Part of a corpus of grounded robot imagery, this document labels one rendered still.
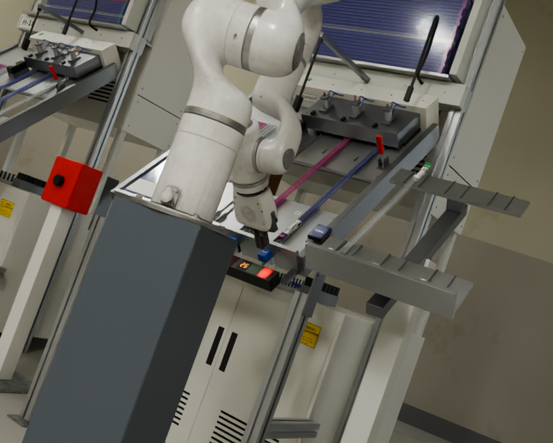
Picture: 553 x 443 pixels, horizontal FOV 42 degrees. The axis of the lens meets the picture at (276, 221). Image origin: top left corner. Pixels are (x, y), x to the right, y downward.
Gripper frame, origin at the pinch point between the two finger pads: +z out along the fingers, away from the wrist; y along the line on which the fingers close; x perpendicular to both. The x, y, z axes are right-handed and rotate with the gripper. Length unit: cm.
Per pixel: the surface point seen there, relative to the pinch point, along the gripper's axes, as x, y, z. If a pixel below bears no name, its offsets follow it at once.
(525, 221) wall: 282, -37, 193
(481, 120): 104, 10, 18
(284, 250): 2.3, 4.5, 3.4
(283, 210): 17.8, -7.5, 5.1
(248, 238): 2.3, -7.0, 3.7
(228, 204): 13.2, -23.2, 4.8
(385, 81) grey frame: 82, -13, -3
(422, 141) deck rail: 63, 10, 4
